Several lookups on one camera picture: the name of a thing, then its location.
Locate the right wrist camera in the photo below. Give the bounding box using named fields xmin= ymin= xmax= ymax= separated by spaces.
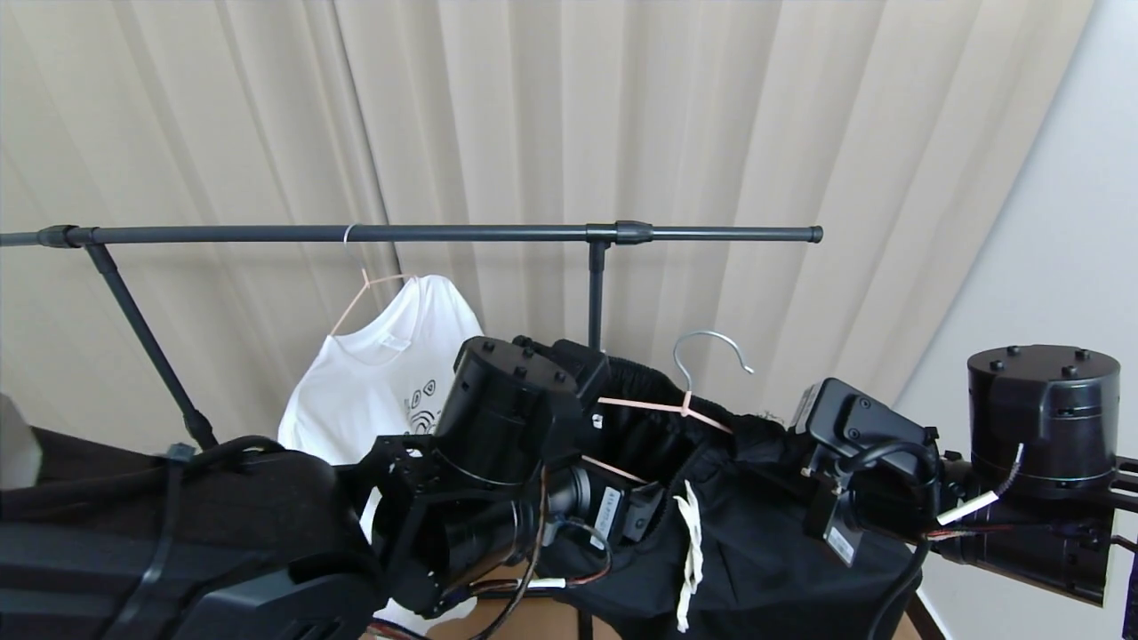
xmin=789 ymin=377 xmax=942 ymax=500

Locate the black garment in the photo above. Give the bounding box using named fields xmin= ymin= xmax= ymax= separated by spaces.
xmin=511 ymin=336 xmax=923 ymax=640

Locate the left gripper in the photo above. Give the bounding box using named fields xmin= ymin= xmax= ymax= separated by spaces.
xmin=542 ymin=460 xmax=668 ymax=552

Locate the pink clothes hanger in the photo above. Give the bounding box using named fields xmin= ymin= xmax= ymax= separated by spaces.
xmin=581 ymin=330 xmax=756 ymax=487
xmin=328 ymin=225 xmax=419 ymax=338

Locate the white printed t-shirt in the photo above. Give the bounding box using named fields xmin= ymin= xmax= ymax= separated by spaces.
xmin=276 ymin=275 xmax=486 ymax=637

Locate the beige curtain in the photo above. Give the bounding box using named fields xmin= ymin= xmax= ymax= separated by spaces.
xmin=0 ymin=0 xmax=1094 ymax=454

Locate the black clothes rack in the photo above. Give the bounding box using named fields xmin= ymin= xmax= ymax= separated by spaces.
xmin=0 ymin=220 xmax=824 ymax=640

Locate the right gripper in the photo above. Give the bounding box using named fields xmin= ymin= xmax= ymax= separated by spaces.
xmin=803 ymin=483 xmax=934 ymax=572

